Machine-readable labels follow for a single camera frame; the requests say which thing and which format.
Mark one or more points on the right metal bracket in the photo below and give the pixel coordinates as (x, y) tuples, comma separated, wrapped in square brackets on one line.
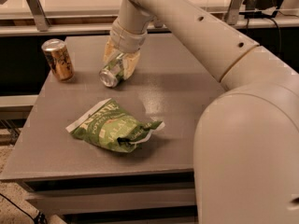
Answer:
[(232, 14)]

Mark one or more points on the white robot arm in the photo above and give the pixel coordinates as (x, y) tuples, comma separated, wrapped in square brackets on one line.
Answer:
[(246, 143)]

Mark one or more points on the gold soda can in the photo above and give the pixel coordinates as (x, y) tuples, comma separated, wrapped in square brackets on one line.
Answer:
[(58, 58)]

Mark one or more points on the left metal bracket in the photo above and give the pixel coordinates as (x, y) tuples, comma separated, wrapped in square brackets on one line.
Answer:
[(39, 16)]

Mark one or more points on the green chip bag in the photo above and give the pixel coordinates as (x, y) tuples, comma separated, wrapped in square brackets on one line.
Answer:
[(109, 126)]

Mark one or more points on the grey drawer cabinet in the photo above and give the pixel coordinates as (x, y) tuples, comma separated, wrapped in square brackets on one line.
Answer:
[(72, 178)]

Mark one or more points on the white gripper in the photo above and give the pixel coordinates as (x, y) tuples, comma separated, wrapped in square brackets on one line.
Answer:
[(127, 40)]

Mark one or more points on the metal bracket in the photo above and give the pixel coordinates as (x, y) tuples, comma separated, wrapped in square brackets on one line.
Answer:
[(232, 14), (39, 16)]

